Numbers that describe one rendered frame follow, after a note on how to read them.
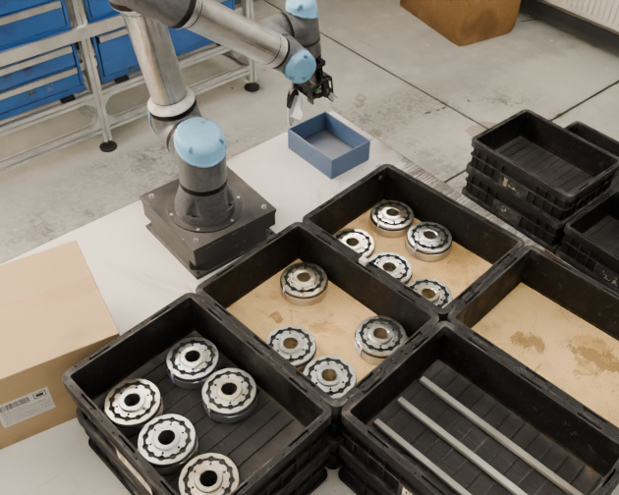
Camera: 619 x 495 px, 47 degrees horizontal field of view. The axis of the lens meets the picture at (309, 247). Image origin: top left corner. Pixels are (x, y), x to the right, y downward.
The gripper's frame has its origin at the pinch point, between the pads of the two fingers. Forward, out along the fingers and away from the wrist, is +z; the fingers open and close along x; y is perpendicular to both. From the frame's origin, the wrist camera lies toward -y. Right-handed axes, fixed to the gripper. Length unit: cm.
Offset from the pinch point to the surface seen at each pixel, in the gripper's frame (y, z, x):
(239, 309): 45, -3, -54
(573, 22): -80, 115, 242
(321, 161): 5.7, 13.3, -1.8
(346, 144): -0.1, 18.8, 11.7
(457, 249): 60, 4, -4
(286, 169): -1.7, 16.3, -9.5
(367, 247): 49, -2, -22
